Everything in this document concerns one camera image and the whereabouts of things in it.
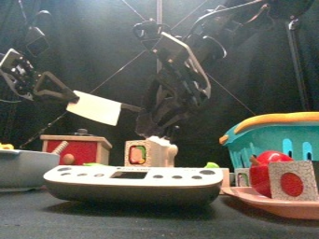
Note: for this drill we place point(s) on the white toy cleaver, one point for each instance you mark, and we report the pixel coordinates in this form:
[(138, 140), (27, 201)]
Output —
[(95, 109)]

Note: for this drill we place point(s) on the white toy sushi piece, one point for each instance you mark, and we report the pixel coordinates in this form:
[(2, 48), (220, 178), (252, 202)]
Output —
[(159, 151)]

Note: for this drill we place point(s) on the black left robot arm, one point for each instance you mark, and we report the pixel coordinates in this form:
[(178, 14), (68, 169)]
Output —
[(42, 18)]

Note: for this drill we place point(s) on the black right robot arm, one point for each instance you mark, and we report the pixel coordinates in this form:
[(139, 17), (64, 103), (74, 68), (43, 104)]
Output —
[(248, 18)]

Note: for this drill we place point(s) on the white sushi piece, colourful centre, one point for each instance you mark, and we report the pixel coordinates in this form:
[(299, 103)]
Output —
[(136, 154)]

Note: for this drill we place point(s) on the wooden toy stove, black burner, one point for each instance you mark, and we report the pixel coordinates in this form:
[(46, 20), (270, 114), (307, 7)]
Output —
[(83, 151)]

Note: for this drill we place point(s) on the white toy induction stove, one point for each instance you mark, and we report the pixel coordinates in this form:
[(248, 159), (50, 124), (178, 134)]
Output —
[(132, 189)]

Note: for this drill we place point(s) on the small white sushi piece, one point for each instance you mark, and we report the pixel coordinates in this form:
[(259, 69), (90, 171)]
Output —
[(242, 179)]

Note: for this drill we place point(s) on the white sushi piece, red centre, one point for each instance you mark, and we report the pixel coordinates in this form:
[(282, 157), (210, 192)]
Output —
[(293, 184)]

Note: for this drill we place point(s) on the green toy lime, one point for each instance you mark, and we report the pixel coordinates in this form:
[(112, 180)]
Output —
[(211, 165)]

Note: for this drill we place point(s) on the wooden threaded toy screw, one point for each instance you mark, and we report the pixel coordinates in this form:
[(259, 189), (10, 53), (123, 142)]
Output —
[(62, 147)]

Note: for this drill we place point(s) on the green yellow toy mango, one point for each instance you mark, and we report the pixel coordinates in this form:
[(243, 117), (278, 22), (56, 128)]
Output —
[(92, 164)]

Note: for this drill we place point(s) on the teal basket with orange rim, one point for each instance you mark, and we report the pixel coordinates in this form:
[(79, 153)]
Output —
[(266, 137)]

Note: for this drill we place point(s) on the yellow toy fruit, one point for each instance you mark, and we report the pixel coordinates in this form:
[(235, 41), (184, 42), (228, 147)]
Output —
[(4, 146)]

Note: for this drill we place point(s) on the gray toy bowl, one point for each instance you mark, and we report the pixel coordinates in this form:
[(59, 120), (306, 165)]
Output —
[(24, 168)]

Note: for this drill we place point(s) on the red apple toy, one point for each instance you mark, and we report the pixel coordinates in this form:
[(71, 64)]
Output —
[(260, 174)]

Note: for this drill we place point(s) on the pink toy plate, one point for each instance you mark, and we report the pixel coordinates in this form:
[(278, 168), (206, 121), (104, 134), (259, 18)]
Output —
[(282, 208)]

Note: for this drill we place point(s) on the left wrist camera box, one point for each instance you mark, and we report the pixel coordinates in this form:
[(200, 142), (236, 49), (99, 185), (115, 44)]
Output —
[(36, 43)]

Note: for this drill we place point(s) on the metal frame pole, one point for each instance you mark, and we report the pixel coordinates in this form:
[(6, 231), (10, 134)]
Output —
[(295, 62)]

